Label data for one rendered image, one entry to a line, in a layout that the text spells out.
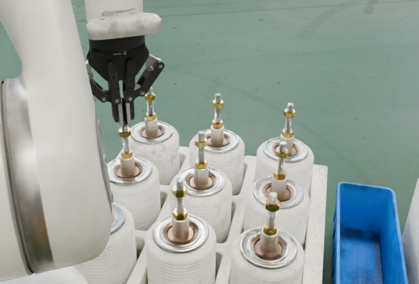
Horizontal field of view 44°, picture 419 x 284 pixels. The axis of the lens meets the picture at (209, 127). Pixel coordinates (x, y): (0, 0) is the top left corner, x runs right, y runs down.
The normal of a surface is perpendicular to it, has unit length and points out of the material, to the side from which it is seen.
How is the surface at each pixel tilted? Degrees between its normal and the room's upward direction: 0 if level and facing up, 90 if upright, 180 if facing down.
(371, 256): 0
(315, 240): 0
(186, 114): 0
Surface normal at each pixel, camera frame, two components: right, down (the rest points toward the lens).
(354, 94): 0.01, -0.86
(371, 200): -0.21, 0.47
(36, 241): 0.33, 0.47
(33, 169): 0.36, -0.11
